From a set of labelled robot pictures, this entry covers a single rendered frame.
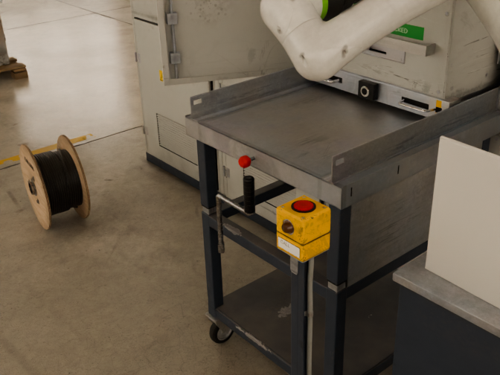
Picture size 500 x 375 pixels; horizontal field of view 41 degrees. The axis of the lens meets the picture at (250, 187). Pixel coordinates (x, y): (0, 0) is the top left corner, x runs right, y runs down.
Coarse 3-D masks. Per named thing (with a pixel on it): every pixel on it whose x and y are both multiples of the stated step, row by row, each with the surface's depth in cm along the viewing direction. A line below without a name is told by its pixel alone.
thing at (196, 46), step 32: (160, 0) 207; (192, 0) 212; (224, 0) 215; (256, 0) 218; (160, 32) 212; (192, 32) 217; (224, 32) 220; (256, 32) 222; (192, 64) 222; (224, 64) 225; (256, 64) 227; (288, 64) 230
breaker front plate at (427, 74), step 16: (432, 16) 172; (448, 16) 168; (432, 32) 173; (448, 32) 170; (448, 48) 171; (352, 64) 199; (368, 64) 194; (384, 64) 189; (400, 64) 185; (416, 64) 180; (432, 64) 176; (384, 80) 191; (400, 80) 186; (416, 80) 182; (432, 80) 178
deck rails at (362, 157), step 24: (288, 72) 209; (192, 96) 188; (216, 96) 193; (240, 96) 199; (264, 96) 205; (480, 96) 182; (192, 120) 190; (432, 120) 171; (456, 120) 178; (360, 144) 154; (384, 144) 160; (408, 144) 167; (336, 168) 151; (360, 168) 157
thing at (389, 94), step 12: (348, 72) 200; (336, 84) 205; (348, 84) 201; (384, 84) 190; (384, 96) 191; (396, 96) 188; (408, 96) 184; (420, 96) 181; (432, 96) 179; (420, 108) 182; (444, 108) 176
